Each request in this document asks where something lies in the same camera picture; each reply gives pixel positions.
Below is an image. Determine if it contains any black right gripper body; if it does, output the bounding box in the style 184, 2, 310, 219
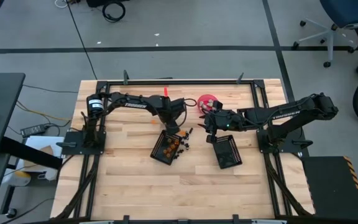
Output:
204, 100, 244, 144

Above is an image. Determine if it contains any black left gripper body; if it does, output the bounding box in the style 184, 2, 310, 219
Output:
161, 98, 188, 135

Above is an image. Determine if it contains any black slotted plastic basket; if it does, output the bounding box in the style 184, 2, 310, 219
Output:
211, 134, 243, 170
150, 129, 183, 166

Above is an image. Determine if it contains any pink plastic bowl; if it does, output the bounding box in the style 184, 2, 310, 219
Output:
196, 94, 219, 114

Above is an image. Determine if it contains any black hazard-striped floor platform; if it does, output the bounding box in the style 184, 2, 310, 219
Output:
300, 155, 358, 222

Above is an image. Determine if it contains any black floor box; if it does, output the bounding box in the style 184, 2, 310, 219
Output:
85, 0, 130, 7

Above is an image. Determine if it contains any white cardboard box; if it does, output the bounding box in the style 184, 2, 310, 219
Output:
20, 136, 65, 181

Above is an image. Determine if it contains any black power adapter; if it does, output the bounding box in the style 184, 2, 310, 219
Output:
20, 123, 50, 138

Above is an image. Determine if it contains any blue office chair white base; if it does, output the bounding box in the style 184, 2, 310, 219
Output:
292, 0, 358, 68

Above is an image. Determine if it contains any white yellow bag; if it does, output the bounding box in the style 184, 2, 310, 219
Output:
1, 169, 32, 187

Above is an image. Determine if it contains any black desk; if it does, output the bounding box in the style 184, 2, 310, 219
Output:
0, 72, 27, 158

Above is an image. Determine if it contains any black coiled cable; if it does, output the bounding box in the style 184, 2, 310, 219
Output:
101, 1, 126, 23

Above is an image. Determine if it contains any long black floor cable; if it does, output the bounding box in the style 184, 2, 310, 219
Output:
65, 1, 98, 81

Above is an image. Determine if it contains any thin grey cable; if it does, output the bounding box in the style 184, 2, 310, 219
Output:
22, 83, 79, 94

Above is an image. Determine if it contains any yellow cable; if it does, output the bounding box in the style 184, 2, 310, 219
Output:
15, 101, 74, 122

